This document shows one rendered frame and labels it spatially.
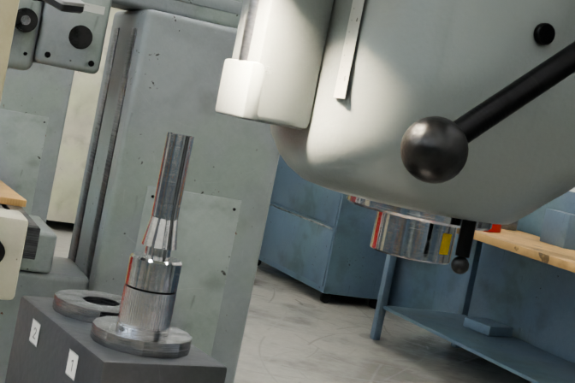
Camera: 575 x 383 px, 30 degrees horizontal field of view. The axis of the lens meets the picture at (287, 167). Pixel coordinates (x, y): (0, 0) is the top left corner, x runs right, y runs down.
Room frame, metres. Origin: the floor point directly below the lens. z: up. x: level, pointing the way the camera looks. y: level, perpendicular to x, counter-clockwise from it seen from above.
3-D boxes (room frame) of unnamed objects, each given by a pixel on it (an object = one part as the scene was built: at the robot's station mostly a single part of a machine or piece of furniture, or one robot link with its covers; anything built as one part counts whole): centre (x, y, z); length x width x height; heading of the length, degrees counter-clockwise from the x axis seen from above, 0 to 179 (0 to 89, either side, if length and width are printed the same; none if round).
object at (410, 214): (0.62, -0.08, 1.31); 0.09 x 0.09 x 0.01
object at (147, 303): (0.95, 0.10, 1.16); 0.05 x 0.05 x 0.06
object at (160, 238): (0.95, 0.10, 1.25); 0.03 x 0.03 x 0.11
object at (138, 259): (0.95, 0.10, 1.19); 0.05 x 0.05 x 0.01
